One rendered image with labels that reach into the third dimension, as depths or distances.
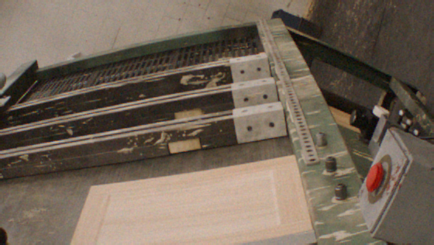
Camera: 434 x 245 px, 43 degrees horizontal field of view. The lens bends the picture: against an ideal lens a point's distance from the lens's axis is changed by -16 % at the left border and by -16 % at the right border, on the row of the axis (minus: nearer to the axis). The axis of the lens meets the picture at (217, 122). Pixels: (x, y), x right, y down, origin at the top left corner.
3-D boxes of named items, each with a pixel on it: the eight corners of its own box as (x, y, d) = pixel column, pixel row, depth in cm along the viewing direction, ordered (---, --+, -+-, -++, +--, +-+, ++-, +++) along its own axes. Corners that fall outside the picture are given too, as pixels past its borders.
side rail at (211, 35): (261, 46, 280) (256, 24, 276) (39, 92, 287) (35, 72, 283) (260, 43, 287) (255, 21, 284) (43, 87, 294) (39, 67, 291)
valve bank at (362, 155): (494, 186, 98) (411, 150, 95) (461, 246, 102) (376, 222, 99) (427, 107, 145) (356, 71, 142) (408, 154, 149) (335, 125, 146)
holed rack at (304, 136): (320, 163, 128) (320, 160, 128) (307, 166, 128) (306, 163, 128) (265, 19, 283) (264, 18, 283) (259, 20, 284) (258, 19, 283)
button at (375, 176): (393, 173, 73) (380, 168, 73) (380, 200, 74) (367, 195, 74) (386, 161, 77) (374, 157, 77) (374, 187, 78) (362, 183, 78)
